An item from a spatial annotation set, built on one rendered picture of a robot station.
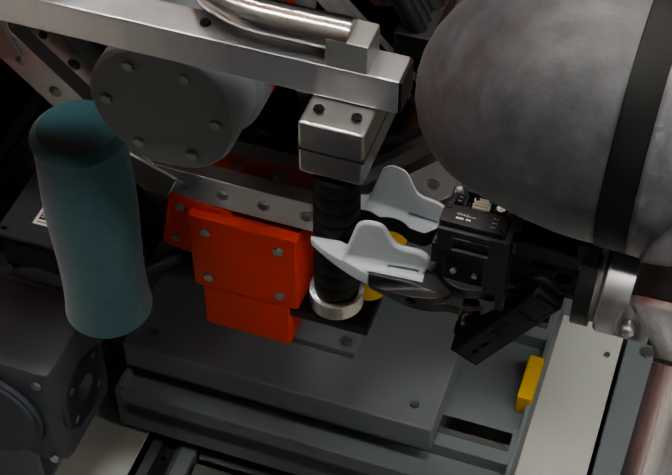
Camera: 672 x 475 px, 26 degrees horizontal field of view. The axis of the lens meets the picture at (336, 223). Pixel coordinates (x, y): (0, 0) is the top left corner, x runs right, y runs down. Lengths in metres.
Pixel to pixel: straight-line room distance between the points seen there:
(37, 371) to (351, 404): 0.39
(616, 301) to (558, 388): 0.94
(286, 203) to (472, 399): 0.53
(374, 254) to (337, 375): 0.72
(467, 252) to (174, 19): 0.27
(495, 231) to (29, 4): 0.38
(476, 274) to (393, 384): 0.73
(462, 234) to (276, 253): 0.48
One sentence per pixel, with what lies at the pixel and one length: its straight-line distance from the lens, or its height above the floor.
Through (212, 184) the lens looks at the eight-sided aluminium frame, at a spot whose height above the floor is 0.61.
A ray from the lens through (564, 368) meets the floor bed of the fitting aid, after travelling 1.99.
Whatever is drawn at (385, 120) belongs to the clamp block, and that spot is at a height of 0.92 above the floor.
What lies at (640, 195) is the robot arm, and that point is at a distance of 0.56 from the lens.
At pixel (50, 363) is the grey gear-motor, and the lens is 1.59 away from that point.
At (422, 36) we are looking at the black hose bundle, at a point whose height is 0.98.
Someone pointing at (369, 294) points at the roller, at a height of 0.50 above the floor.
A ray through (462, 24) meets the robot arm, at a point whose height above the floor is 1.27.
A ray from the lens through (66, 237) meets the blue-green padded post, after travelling 1.39.
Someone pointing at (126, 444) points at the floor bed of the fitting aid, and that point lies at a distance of 1.91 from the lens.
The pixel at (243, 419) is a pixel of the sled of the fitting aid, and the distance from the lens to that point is 1.84.
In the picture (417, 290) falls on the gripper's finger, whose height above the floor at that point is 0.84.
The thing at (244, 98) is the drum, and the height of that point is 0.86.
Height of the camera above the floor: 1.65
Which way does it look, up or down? 47 degrees down
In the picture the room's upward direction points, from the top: straight up
